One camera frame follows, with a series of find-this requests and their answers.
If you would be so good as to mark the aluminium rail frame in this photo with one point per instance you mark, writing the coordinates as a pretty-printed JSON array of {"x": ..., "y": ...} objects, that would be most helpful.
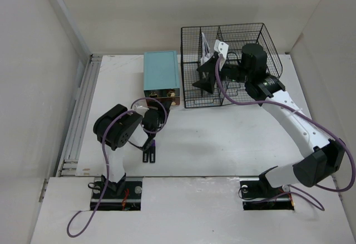
[{"x": 68, "y": 157}]

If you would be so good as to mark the white paper sheets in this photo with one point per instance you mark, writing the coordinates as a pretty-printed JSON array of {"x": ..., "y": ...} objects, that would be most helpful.
[{"x": 205, "y": 48}]

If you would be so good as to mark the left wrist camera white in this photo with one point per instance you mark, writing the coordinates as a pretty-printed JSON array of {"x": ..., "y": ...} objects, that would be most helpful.
[{"x": 139, "y": 108}]

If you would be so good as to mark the yellow cap black highlighter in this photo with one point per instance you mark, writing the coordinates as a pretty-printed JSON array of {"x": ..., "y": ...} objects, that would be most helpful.
[{"x": 146, "y": 156}]

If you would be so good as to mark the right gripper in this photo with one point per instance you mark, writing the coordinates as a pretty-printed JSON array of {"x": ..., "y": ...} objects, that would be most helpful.
[{"x": 206, "y": 83}]

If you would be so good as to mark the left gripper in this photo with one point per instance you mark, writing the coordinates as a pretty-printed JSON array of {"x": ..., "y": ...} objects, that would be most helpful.
[{"x": 163, "y": 106}]

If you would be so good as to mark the teal drawer box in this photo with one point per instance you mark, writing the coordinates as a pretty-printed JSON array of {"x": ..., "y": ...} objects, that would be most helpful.
[{"x": 161, "y": 76}]

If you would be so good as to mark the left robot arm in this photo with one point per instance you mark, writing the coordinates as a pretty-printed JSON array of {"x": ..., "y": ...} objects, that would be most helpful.
[{"x": 137, "y": 126}]

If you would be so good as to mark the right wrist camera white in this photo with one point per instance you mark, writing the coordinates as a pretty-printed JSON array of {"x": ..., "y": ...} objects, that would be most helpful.
[{"x": 222, "y": 49}]

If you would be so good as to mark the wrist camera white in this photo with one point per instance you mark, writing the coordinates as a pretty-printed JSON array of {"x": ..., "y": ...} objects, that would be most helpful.
[
  {"x": 222, "y": 49},
  {"x": 139, "y": 108}
]

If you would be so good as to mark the purple cap black highlighter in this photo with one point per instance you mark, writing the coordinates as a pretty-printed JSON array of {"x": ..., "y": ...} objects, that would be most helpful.
[{"x": 152, "y": 152}]

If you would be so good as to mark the black wire mesh organizer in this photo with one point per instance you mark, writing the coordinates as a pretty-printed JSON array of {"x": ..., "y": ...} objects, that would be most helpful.
[{"x": 236, "y": 36}]

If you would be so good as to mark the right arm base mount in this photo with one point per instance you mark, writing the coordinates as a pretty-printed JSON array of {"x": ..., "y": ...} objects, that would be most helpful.
[{"x": 257, "y": 196}]

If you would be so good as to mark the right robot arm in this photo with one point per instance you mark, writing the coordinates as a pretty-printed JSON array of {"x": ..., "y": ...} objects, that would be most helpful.
[{"x": 322, "y": 152}]

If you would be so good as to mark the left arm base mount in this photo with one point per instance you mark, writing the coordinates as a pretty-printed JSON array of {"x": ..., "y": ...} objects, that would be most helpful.
[{"x": 126, "y": 198}]

